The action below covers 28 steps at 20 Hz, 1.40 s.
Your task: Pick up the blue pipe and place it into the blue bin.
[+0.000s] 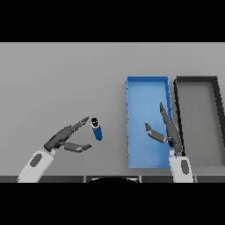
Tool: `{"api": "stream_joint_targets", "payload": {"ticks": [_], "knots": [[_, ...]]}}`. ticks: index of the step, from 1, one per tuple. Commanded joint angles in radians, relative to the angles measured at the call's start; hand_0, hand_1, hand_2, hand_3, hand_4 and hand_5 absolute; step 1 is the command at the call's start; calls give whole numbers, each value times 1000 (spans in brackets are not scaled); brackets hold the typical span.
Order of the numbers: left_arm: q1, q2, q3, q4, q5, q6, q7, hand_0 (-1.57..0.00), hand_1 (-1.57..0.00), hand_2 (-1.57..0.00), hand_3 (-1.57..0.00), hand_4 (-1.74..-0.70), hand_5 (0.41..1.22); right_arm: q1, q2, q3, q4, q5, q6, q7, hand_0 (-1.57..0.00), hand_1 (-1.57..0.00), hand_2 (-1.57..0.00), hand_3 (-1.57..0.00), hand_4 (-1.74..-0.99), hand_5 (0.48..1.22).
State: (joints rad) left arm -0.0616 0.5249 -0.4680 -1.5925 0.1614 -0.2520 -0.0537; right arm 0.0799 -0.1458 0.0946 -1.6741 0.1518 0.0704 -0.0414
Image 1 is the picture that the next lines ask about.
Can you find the blue bin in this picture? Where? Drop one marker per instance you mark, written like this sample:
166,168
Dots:
146,123

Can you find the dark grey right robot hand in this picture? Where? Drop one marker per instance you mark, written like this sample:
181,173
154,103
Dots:
172,132

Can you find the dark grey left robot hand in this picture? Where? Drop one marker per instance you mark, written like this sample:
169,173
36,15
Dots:
61,136

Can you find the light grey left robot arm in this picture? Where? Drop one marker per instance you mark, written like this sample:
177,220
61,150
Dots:
34,165

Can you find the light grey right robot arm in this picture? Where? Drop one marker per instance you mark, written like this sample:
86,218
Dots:
181,168

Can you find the blue pipe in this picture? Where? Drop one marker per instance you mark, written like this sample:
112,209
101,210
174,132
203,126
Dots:
96,129

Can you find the dark grey bin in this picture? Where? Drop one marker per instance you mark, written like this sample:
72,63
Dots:
199,123

